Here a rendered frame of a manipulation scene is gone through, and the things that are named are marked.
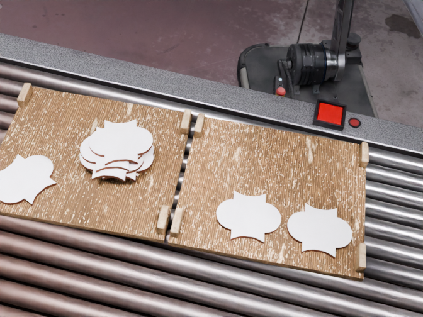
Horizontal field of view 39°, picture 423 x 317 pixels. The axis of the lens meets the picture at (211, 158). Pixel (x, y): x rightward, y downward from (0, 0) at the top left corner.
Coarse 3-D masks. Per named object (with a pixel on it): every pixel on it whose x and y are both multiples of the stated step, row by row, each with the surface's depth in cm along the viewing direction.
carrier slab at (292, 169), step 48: (192, 144) 139; (240, 144) 140; (288, 144) 141; (336, 144) 142; (192, 192) 131; (240, 192) 132; (288, 192) 133; (336, 192) 134; (192, 240) 124; (240, 240) 125; (288, 240) 126
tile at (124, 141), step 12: (96, 132) 132; (108, 132) 132; (120, 132) 132; (132, 132) 132; (144, 132) 133; (96, 144) 130; (108, 144) 130; (120, 144) 130; (132, 144) 131; (144, 144) 131; (108, 156) 128; (120, 156) 129; (132, 156) 129
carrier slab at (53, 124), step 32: (32, 96) 143; (64, 96) 144; (32, 128) 138; (64, 128) 139; (160, 128) 141; (0, 160) 132; (64, 160) 133; (160, 160) 135; (64, 192) 129; (96, 192) 129; (128, 192) 130; (160, 192) 130; (64, 224) 125; (96, 224) 125; (128, 224) 125
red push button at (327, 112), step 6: (324, 108) 149; (330, 108) 149; (336, 108) 149; (342, 108) 149; (318, 114) 148; (324, 114) 148; (330, 114) 148; (336, 114) 148; (324, 120) 147; (330, 120) 147; (336, 120) 147
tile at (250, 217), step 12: (228, 204) 129; (240, 204) 129; (252, 204) 129; (264, 204) 129; (216, 216) 128; (228, 216) 127; (240, 216) 127; (252, 216) 128; (264, 216) 128; (276, 216) 128; (228, 228) 125; (240, 228) 126; (252, 228) 126; (264, 228) 126; (276, 228) 126
